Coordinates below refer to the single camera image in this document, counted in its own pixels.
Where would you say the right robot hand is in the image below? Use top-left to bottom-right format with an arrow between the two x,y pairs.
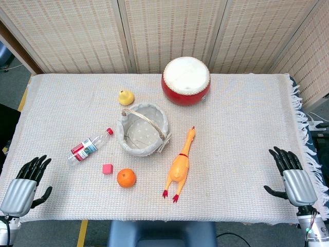
264,146 -> 318,207

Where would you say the yellow rubber chicken toy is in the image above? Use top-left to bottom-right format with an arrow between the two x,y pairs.
162,126 -> 196,204

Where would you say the yellow pear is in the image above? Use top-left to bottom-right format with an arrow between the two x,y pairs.
118,89 -> 135,106

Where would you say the fabric lined wicker basket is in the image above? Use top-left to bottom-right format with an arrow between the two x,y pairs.
117,103 -> 172,156

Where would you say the bamboo folding screen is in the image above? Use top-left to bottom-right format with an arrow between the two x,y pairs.
0,0 -> 329,109

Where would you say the clear plastic water bottle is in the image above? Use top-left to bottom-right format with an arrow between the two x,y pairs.
65,127 -> 115,166

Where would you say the white power strip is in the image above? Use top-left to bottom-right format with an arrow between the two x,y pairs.
307,112 -> 329,131

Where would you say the orange fruit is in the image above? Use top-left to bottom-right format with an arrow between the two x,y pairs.
117,168 -> 137,188

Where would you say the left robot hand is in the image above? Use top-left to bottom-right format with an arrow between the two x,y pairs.
0,154 -> 53,218

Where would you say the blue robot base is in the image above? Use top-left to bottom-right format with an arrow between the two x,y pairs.
106,220 -> 218,247

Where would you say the red drum with white skin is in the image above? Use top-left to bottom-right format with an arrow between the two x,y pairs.
161,57 -> 211,106

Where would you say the white woven tablecloth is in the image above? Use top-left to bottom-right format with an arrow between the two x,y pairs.
0,73 -> 329,226

